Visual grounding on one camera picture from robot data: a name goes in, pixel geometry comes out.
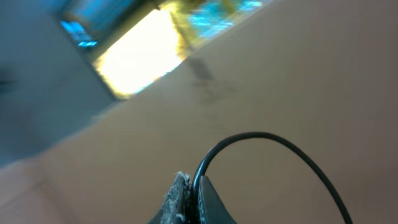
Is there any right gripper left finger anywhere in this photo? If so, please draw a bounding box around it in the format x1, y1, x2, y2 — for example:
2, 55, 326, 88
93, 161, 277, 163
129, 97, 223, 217
147, 171, 190, 224

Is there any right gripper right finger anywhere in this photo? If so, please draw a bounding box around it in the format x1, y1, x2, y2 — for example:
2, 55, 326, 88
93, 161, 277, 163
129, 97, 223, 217
197, 175, 237, 224

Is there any black cable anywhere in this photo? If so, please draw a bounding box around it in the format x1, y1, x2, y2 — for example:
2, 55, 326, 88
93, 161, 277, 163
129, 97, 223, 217
190, 131, 354, 224

